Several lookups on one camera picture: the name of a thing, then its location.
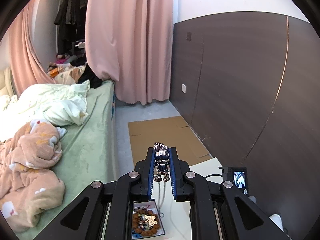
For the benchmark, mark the white duvet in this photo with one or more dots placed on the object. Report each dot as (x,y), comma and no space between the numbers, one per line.
(50,97)

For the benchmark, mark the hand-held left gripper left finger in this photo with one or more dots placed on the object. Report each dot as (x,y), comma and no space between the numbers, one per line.
(150,175)

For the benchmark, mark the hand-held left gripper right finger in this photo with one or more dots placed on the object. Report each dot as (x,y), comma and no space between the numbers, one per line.
(173,177)

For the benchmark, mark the hanging dark clothes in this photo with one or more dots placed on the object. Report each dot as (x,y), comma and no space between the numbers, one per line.
(67,15)

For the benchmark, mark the bed with green sheet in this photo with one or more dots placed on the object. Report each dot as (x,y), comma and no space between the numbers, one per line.
(95,135)

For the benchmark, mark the black clothes pile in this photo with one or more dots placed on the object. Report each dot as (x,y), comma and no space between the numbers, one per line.
(91,78)

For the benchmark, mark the flat cardboard sheet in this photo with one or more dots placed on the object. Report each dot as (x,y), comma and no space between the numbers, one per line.
(155,132)

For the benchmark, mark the peach fleece blanket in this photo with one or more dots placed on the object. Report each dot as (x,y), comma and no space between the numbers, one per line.
(30,170)

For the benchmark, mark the wide pink curtain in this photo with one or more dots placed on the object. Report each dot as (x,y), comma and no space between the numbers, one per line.
(130,42)

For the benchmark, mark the black jewelry box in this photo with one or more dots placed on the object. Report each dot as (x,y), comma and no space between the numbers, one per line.
(160,235)

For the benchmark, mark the dark wall plate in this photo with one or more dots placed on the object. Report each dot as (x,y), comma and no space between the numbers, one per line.
(188,36)

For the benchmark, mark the narrow pink curtain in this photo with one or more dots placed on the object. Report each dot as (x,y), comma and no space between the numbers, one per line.
(25,55)

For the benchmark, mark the gold butterfly pendant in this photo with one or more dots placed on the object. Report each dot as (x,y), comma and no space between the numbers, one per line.
(150,220)

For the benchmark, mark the white wall socket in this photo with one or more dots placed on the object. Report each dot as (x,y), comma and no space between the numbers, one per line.
(183,88)

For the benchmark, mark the pile of plush toys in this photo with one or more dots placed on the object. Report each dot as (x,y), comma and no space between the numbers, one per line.
(63,70)

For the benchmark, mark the white slipper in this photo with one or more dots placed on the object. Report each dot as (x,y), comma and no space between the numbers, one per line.
(276,221)

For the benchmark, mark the beige padded headboard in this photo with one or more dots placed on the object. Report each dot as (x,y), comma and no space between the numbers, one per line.
(6,82)

